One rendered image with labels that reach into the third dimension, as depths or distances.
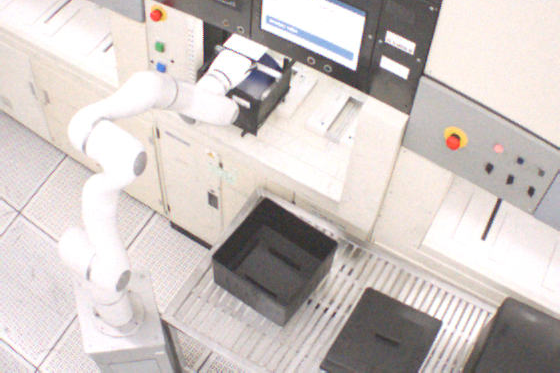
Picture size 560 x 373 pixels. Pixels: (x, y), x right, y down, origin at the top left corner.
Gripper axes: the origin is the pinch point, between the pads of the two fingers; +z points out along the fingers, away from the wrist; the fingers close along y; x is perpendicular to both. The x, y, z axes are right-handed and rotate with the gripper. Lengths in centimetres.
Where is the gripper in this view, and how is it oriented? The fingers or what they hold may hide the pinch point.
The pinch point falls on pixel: (247, 48)
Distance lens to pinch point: 212.1
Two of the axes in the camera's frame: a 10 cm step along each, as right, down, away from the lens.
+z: 5.1, -6.9, 5.2
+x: 0.6, -5.8, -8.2
